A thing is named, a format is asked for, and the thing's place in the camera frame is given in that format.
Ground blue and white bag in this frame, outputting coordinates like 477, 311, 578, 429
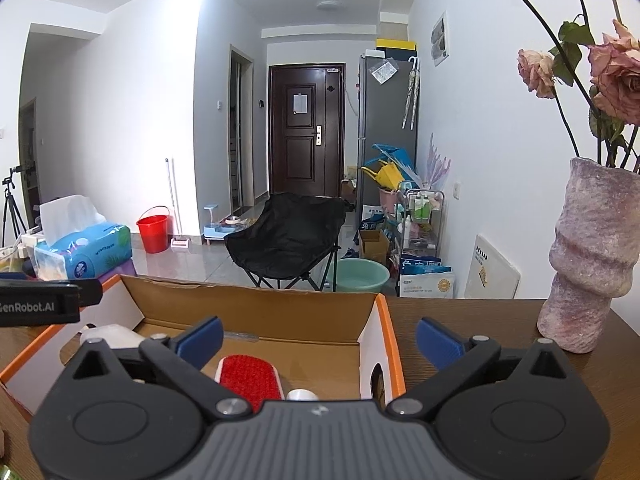
361, 205, 386, 231

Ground dark brown entrance door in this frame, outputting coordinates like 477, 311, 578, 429
268, 63, 346, 198

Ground clear plastic bag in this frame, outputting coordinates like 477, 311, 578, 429
369, 58, 398, 85

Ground pink textured vase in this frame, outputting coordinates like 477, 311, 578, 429
537, 156, 640, 354

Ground black camera tripod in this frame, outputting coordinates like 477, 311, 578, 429
1, 165, 28, 248

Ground grey refrigerator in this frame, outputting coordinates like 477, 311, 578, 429
357, 52, 420, 231

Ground blue tissue pack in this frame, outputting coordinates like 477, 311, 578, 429
34, 195, 132, 281

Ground orange-edged cardboard box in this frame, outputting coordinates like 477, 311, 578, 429
0, 274, 407, 413

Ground blue printed box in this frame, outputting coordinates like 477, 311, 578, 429
400, 255, 443, 276

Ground red plastic bucket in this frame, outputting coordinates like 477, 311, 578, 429
136, 206, 170, 254

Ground white bag with gold seal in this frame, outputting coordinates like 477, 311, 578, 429
398, 270, 456, 299

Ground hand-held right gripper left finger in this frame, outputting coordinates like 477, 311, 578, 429
60, 316, 253, 416

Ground yellow and black box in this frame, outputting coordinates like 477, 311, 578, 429
376, 38, 417, 58

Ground purple feather decoration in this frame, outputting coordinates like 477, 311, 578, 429
420, 132, 451, 191

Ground metal trolley rack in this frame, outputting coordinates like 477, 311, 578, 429
395, 187, 446, 281

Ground red and white lint brush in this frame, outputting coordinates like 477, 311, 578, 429
214, 354, 286, 413

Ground white leaning board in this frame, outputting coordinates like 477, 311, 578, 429
464, 234, 521, 300

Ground blue pet feeder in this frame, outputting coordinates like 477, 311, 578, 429
202, 204, 243, 246

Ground green plastic basin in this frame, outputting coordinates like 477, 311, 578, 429
334, 258, 391, 293

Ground small brown cardboard box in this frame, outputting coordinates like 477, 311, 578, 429
358, 229, 391, 266

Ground black folding chair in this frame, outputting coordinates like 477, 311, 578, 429
224, 192, 347, 292

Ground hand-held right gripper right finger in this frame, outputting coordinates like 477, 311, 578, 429
385, 317, 583, 418

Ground purple foam block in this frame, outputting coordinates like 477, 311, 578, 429
97, 258, 137, 283

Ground white flat mop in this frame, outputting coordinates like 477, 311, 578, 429
164, 157, 192, 249

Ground white folded umbrella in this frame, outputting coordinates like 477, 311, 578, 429
401, 56, 421, 131

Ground yellow watering can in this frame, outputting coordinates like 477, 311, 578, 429
361, 159, 401, 190

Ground white plastic bottle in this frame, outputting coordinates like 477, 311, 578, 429
79, 324, 146, 348

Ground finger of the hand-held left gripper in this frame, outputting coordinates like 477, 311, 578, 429
77, 280, 104, 306

